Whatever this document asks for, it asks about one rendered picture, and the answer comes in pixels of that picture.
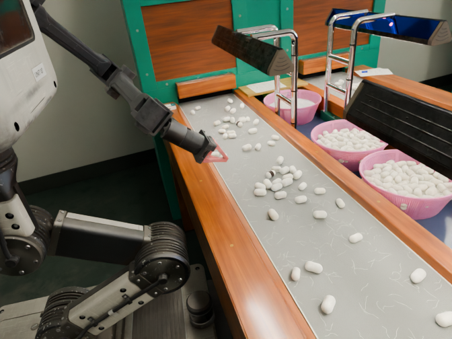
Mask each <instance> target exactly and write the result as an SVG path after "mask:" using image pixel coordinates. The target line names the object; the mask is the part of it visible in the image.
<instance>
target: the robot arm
mask: <svg viewBox="0 0 452 339"><path fill-rule="evenodd" d="M29 1H30V5H31V7H32V10H33V12H34V15H35V18H36V21H37V23H38V27H39V29H40V31H41V32H42V33H43V34H45V35H47V36H48V37H49V38H51V39H52V40H54V41H55V42H56V43H57V44H59V45H61V46H62V47H63V48H65V49H66V50H68V51H69V52H70V53H71V54H73V55H74V56H76V57H77V58H78V59H80V60H81V61H83V62H84V63H85V64H86V65H87V66H88V67H89V68H90V71H91V72H92V73H93V74H94V75H95V76H96V77H97V78H98V79H99V80H100V81H102V82H103V83H104V84H105V85H106V86H105V88H104V91H105V92H106V93H107V94H108V95H110V96H111V97H113V98H114V99H115V100H116V99H117V98H118V97H119V96H120V95H121V96H122V97H123V98H124V99H125V100H126V102H127V103H128V104H129V105H130V111H131V113H130V114H131V115H132V116H133V118H134V119H135V120H136V123H135V126H136V127H137V128H138V129H139V130H141V131H142V132H144V133H145V134H146V135H148V133H149V134H150V135H151V136H153V137H154V136H155V135H156V134H157V133H158V132H160V133H161V134H160V137H161V138H162V139H165V140H167V141H169V142H171V143H173V144H175V145H177V146H179V147H181V148H183V149H185V150H187V151H189V152H191V153H192V154H193V156H194V159H195V161H196V162H197V163H199V164H201V163H202V162H203V163H211V162H227V160H228V159H229V158H228V156H227V155H226V154H225V152H224V151H223V150H222V148H220V146H219V145H218V143H217V142H216V140H214V138H213V137H211V136H206V134H205V131H204V130H202V129H201V130H200V131H199V133H197V132H196V131H194V130H192V129H190V128H188V127H186V126H184V125H183V124H181V123H179V122H178V121H177V120H176V119H175V118H174V117H173V116H172V115H173V112H172V111H171V110H170V109H169V108H168V107H166V106H165V105H164V104H162V103H161V102H160V101H159V100H158V99H157V98H155V99H153V98H152V97H151V96H149V95H148V94H146V93H142V92H141V91H140V90H139V89H137V88H136V87H135V86H134V84H133V79H134V77H135V76H136V74H135V73H133V72H132V71H131V70H130V69H129V68H128V67H126V66H125V65H123V66H122V67H121V68H120V67H119V66H118V65H116V64H115V63H114V62H112V61H111V60H110V59H109V58H108V57H107V56H106V55H104V54H99V53H97V52H95V51H93V50H92V49H91V48H90V47H88V46H87V45H86V44H84V43H83V42H82V41H80V39H78V38H77V37H76V36H74V35H73V34H72V33H70V31H68V30H67V29H66V28H64V27H63V26H62V25H60V24H59V23H58V22H57V21H56V20H55V19H53V18H52V17H51V16H50V15H49V14H48V12H47V11H46V10H45V8H44V7H43V6H42V4H43V3H44V2H45V1H46V0H29ZM215 149H217V150H218V151H219V153H220V154H221V155H222V156H223V157H215V156H212V155H211V153H212V152H213V151H215Z"/></svg>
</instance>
